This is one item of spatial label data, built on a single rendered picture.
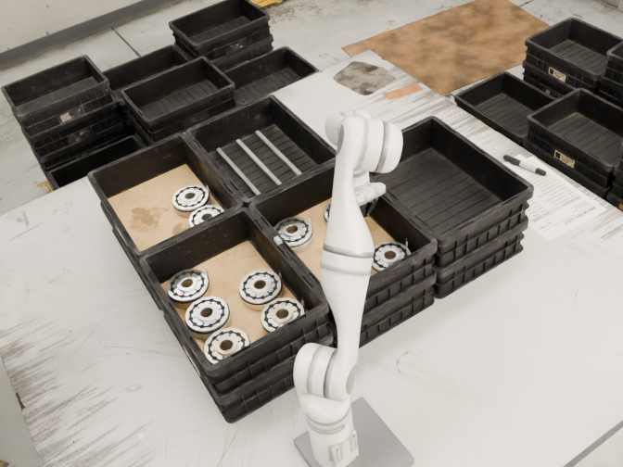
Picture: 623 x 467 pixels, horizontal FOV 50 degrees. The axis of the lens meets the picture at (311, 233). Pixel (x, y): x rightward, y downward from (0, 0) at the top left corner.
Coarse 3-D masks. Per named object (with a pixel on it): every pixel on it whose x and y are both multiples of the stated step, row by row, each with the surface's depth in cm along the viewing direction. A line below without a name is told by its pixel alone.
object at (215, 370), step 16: (240, 208) 170; (208, 224) 167; (256, 224) 166; (176, 240) 165; (272, 240) 161; (144, 256) 162; (288, 256) 157; (160, 288) 154; (176, 320) 147; (304, 320) 144; (192, 336) 143; (272, 336) 141; (240, 352) 139; (256, 352) 141; (208, 368) 137; (224, 368) 138
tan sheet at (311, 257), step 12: (324, 204) 183; (300, 216) 180; (312, 216) 180; (312, 228) 177; (324, 228) 176; (372, 228) 174; (384, 240) 171; (300, 252) 171; (312, 252) 171; (312, 264) 168
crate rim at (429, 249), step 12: (324, 168) 178; (300, 180) 176; (276, 192) 173; (252, 204) 171; (396, 204) 165; (408, 216) 162; (420, 228) 159; (432, 240) 156; (288, 252) 158; (420, 252) 153; (432, 252) 155; (300, 264) 155; (396, 264) 152; (408, 264) 153; (372, 276) 150; (384, 276) 150; (372, 288) 150
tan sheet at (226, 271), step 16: (224, 256) 173; (240, 256) 172; (256, 256) 172; (208, 272) 170; (224, 272) 169; (240, 272) 168; (224, 288) 165; (240, 304) 161; (240, 320) 158; (256, 320) 157; (256, 336) 154
